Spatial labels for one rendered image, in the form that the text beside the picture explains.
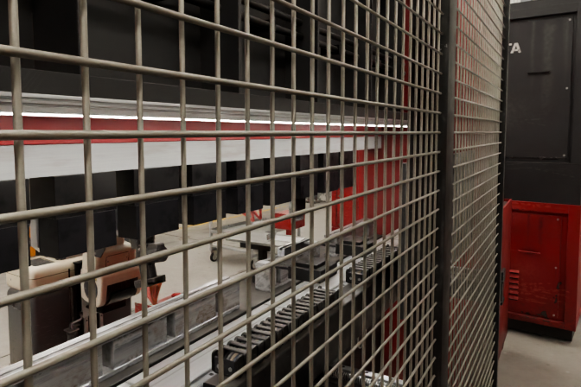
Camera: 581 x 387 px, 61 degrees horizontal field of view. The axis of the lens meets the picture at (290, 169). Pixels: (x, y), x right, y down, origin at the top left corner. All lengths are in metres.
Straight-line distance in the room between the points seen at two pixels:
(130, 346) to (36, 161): 0.50
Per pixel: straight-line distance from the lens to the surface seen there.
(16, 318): 2.70
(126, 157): 1.17
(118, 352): 1.26
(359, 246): 1.77
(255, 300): 1.67
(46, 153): 1.05
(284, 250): 1.82
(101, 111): 0.86
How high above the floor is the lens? 1.43
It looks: 4 degrees down
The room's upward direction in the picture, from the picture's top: straight up
